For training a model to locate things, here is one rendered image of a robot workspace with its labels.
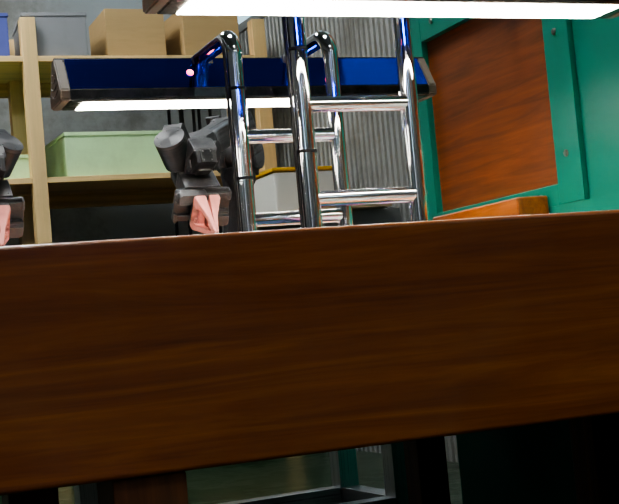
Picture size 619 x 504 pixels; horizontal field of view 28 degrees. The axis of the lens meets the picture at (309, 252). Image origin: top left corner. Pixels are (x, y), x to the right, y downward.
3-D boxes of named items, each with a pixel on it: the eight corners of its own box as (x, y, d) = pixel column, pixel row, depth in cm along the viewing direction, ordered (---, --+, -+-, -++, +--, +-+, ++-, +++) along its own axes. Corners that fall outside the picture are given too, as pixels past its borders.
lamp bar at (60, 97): (50, 111, 190) (46, 64, 190) (416, 104, 214) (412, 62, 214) (59, 101, 183) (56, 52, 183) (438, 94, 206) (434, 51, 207)
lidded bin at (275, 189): (342, 212, 630) (337, 165, 632) (276, 215, 615) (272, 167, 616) (306, 221, 669) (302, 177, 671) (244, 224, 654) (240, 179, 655)
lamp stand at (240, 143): (205, 339, 193) (181, 54, 196) (324, 328, 201) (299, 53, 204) (245, 336, 176) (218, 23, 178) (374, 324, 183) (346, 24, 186)
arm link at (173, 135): (190, 144, 220) (203, 101, 228) (145, 150, 222) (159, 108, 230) (211, 192, 227) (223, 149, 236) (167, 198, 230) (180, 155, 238)
